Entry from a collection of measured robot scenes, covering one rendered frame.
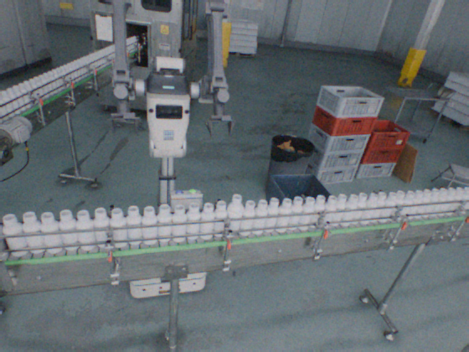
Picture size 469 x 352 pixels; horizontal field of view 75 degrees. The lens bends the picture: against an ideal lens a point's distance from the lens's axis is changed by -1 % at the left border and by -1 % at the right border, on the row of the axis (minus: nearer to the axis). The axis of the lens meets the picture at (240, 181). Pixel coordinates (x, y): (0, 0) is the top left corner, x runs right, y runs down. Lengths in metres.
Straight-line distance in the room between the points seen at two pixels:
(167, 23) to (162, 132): 3.00
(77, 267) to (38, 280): 0.15
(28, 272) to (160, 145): 0.91
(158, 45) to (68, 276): 3.79
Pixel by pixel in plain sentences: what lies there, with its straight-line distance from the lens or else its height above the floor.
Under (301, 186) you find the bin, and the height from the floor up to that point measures 0.86.
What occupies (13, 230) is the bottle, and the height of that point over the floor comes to 1.12.
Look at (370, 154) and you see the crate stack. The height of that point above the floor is 0.36.
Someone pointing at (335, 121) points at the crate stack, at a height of 0.83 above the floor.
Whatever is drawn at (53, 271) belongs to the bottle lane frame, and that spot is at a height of 0.93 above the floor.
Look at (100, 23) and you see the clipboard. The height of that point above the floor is 1.26.
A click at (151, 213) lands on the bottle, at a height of 1.16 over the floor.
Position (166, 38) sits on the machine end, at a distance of 4.70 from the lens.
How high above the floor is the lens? 1.93
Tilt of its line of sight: 32 degrees down
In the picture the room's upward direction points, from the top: 9 degrees clockwise
